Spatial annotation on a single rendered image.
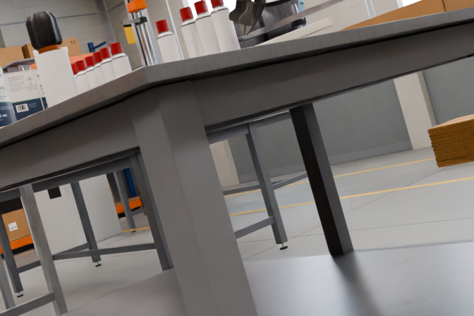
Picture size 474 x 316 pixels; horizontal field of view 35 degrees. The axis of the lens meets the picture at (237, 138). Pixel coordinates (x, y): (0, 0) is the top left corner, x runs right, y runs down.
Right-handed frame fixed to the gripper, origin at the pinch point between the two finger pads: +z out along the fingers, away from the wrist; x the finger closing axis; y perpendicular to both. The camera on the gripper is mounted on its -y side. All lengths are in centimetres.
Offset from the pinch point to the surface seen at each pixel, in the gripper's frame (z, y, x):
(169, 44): 10.6, 1.1, -27.7
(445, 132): 152, -374, -121
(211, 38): 4.8, 1.5, -10.9
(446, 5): -20, 12, 59
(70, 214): 317, -241, -428
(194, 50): 9.1, 2.8, -15.8
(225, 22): -0.2, 1.0, -7.0
